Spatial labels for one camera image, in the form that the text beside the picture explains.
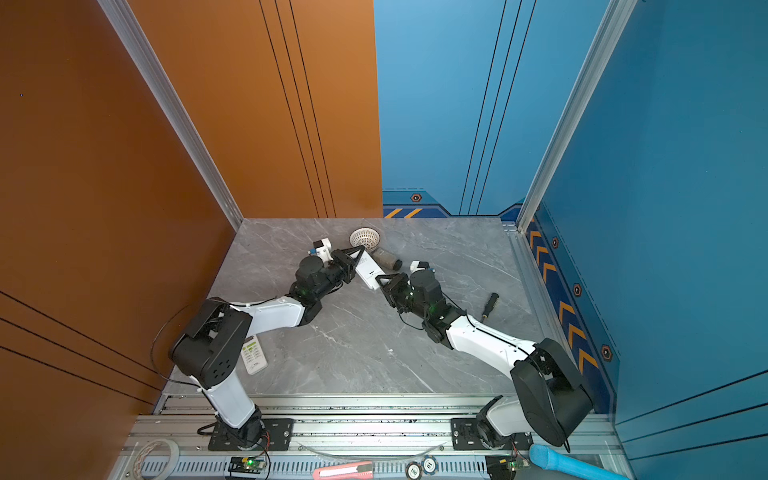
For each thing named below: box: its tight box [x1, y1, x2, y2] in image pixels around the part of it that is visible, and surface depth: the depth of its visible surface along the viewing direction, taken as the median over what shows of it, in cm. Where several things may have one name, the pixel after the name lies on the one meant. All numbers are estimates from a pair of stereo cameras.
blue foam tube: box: [529, 444, 631, 480], surface depth 69 cm
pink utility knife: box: [312, 461, 374, 480], surface depth 70 cm
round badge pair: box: [405, 455, 439, 480], surface depth 71 cm
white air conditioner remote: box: [354, 255, 386, 290], surface depth 84 cm
